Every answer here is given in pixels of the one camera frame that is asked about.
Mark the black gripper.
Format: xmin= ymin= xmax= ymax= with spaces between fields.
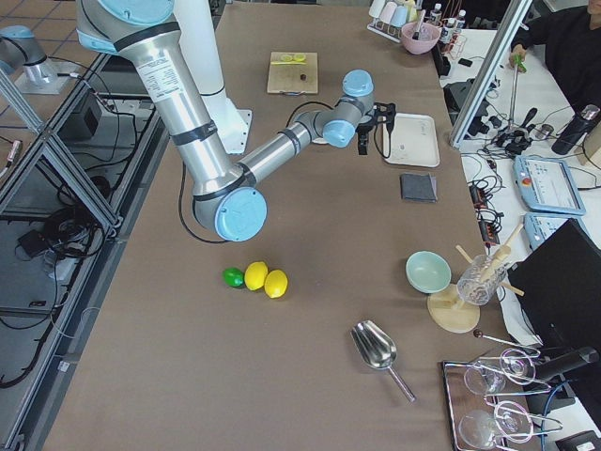
xmin=356 ymin=117 xmax=376 ymax=155

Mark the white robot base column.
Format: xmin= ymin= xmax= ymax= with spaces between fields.
xmin=174 ymin=0 xmax=252 ymax=155

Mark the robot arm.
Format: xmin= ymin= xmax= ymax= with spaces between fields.
xmin=76 ymin=1 xmax=374 ymax=241
xmin=1 ymin=25 xmax=65 ymax=95

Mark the cream rabbit tray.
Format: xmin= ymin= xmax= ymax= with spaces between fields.
xmin=382 ymin=113 xmax=439 ymax=167

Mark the mirrored glass tray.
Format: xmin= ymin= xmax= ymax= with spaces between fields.
xmin=441 ymin=362 xmax=563 ymax=450

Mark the white round plate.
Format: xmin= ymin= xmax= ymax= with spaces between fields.
xmin=311 ymin=137 xmax=329 ymax=145

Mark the wooden cutting board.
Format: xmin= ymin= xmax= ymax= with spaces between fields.
xmin=267 ymin=52 xmax=318 ymax=95

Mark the pink ice bowl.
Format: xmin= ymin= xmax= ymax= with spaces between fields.
xmin=401 ymin=23 xmax=441 ymax=54

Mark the blue cup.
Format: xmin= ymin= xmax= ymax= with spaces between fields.
xmin=391 ymin=5 xmax=408 ymax=28

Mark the pink cup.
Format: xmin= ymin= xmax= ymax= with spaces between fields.
xmin=379 ymin=1 xmax=399 ymax=26

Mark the mint green bowl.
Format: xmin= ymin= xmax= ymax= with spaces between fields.
xmin=406 ymin=251 xmax=452 ymax=294

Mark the yellow lemon right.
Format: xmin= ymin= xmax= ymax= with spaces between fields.
xmin=264 ymin=270 xmax=288 ymax=299

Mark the yellow lemon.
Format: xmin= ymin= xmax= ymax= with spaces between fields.
xmin=244 ymin=261 xmax=269 ymax=290
xmin=264 ymin=270 xmax=288 ymax=299

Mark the yellow lemon left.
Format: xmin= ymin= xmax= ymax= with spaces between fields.
xmin=244 ymin=261 xmax=269 ymax=290

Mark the clear textured glass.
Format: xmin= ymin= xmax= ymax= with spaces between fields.
xmin=457 ymin=255 xmax=507 ymax=305

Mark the blue teach pendant upper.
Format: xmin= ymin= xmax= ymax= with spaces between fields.
xmin=514 ymin=155 xmax=586 ymax=216

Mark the blue teach pendant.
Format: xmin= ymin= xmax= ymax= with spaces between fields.
xmin=514 ymin=155 xmax=586 ymax=216
xmin=523 ymin=212 xmax=572 ymax=251

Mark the green lime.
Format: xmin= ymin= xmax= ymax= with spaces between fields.
xmin=222 ymin=267 xmax=244 ymax=288

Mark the wooden cup stand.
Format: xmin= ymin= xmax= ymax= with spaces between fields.
xmin=427 ymin=224 xmax=525 ymax=334

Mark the blue teach pendant lower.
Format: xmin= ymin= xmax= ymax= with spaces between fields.
xmin=523 ymin=212 xmax=572 ymax=251

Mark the metal scoop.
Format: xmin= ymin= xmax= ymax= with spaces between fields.
xmin=350 ymin=319 xmax=416 ymax=402

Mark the black thermos bottle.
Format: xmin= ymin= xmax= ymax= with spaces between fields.
xmin=551 ymin=104 xmax=600 ymax=155

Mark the long bar spoon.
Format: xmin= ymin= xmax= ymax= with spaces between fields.
xmin=472 ymin=329 xmax=539 ymax=352

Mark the person in black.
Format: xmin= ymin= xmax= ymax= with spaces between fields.
xmin=509 ymin=1 xmax=600 ymax=111

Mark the black monitor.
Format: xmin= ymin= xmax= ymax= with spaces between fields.
xmin=509 ymin=219 xmax=600 ymax=350

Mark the wine glass upper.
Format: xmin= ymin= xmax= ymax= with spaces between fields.
xmin=463 ymin=348 xmax=539 ymax=397

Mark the wine glass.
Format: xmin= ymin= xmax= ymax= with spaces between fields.
xmin=463 ymin=348 xmax=539 ymax=397
xmin=458 ymin=401 xmax=533 ymax=450

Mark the wine glass lower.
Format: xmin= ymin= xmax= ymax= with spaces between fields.
xmin=458 ymin=401 xmax=533 ymax=450

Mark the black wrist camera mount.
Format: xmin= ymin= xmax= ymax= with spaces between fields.
xmin=371 ymin=101 xmax=396 ymax=127

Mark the white wire cup rack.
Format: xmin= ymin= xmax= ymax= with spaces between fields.
xmin=366 ymin=15 xmax=401 ymax=43

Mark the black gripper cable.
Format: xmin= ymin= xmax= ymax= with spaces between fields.
xmin=177 ymin=101 xmax=393 ymax=243

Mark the aluminium frame post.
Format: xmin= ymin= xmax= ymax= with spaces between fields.
xmin=450 ymin=0 xmax=532 ymax=149

